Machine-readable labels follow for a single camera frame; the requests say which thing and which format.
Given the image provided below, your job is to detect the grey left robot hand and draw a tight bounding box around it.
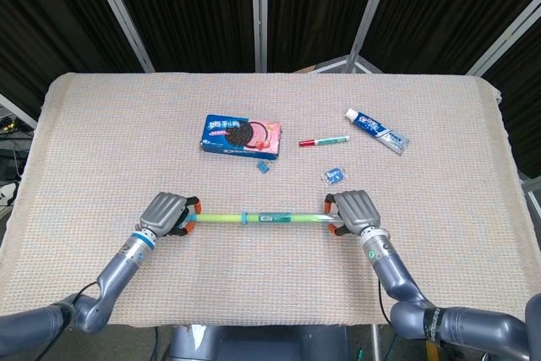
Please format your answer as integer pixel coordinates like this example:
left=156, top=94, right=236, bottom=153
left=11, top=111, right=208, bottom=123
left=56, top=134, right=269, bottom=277
left=138, top=191, right=205, bottom=239

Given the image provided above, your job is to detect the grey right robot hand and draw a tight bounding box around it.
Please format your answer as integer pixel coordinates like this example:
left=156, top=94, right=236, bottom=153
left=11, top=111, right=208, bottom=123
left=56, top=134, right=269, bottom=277
left=324, top=189, right=382, bottom=238

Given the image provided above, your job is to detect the green plastic rod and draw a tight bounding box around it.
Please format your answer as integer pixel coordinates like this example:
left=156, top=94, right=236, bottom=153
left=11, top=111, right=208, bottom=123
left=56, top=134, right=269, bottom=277
left=180, top=210, right=337, bottom=229

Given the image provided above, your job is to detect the clear labelled plastic syringe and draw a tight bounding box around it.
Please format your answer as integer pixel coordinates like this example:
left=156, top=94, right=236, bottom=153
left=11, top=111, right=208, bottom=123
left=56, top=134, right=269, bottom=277
left=240, top=209, right=344, bottom=227

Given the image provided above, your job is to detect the small blue wrapped packet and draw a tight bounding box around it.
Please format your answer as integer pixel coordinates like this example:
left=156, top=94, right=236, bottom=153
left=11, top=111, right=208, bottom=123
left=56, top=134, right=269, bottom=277
left=321, top=166, right=349, bottom=185

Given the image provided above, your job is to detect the red and green marker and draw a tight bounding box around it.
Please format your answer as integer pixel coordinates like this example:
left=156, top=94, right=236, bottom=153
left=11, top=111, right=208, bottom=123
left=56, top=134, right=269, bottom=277
left=298, top=134, right=352, bottom=149

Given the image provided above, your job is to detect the blue white toothpaste tube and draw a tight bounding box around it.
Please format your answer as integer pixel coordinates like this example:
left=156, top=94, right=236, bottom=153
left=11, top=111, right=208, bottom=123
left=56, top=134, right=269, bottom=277
left=343, top=107, right=411, bottom=157

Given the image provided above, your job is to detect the beige woven tablecloth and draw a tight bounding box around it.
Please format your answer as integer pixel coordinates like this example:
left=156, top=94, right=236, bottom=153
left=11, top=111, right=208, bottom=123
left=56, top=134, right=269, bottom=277
left=0, top=71, right=541, bottom=329

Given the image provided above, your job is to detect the blue pink Oreo box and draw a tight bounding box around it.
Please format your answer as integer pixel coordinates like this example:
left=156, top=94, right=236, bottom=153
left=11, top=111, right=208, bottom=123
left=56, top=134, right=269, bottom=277
left=199, top=113, right=284, bottom=161

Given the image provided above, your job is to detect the grey robot torso base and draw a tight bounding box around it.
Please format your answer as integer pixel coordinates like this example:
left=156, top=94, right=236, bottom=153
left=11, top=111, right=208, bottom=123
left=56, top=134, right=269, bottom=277
left=168, top=324, right=374, bottom=361

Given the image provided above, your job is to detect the dark screen panel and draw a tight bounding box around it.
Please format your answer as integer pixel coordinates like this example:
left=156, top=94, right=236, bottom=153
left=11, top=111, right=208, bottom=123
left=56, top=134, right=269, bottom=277
left=102, top=0, right=260, bottom=74
left=359, top=0, right=541, bottom=76
left=266, top=0, right=386, bottom=73
left=0, top=0, right=145, bottom=109

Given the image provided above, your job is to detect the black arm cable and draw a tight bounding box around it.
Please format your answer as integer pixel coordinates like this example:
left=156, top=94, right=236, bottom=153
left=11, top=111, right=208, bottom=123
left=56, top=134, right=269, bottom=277
left=72, top=282, right=101, bottom=308
left=376, top=279, right=392, bottom=325

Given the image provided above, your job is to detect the white screen frame foot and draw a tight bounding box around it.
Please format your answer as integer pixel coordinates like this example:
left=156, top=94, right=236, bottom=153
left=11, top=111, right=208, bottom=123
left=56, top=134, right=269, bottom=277
left=294, top=55, right=384, bottom=75

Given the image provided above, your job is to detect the white screen frame post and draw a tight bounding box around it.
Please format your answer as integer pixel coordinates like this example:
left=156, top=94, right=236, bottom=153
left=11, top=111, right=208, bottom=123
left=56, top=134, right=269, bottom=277
left=83, top=0, right=156, bottom=74
left=466, top=0, right=541, bottom=79
left=249, top=0, right=270, bottom=73
left=346, top=0, right=399, bottom=74
left=0, top=91, right=40, bottom=130

